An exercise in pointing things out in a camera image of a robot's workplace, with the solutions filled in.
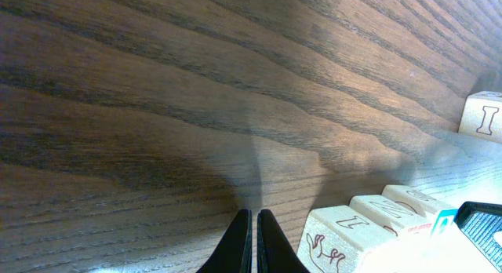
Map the blue number 2 block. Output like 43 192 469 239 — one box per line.
381 185 458 238

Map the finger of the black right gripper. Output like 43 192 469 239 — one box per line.
454 202 501 271

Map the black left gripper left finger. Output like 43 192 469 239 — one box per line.
197 209 253 273

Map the red letter I block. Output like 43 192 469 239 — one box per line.
349 195 432 238

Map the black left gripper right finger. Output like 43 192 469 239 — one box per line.
257 209 309 273

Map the red letter A block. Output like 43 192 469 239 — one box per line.
296 206 398 273

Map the red letter E block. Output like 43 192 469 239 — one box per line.
458 91 502 144

